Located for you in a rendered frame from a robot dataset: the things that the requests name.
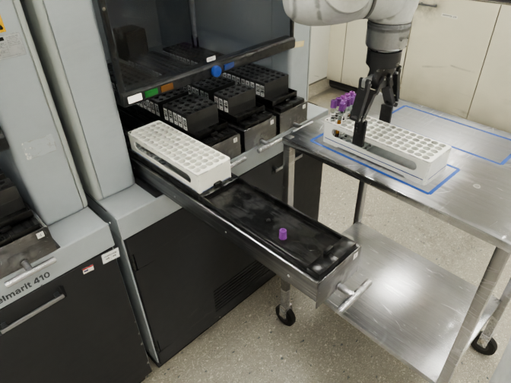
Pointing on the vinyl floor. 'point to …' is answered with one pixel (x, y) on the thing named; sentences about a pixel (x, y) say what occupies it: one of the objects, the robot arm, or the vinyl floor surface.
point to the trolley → (478, 171)
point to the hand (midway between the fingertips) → (372, 130)
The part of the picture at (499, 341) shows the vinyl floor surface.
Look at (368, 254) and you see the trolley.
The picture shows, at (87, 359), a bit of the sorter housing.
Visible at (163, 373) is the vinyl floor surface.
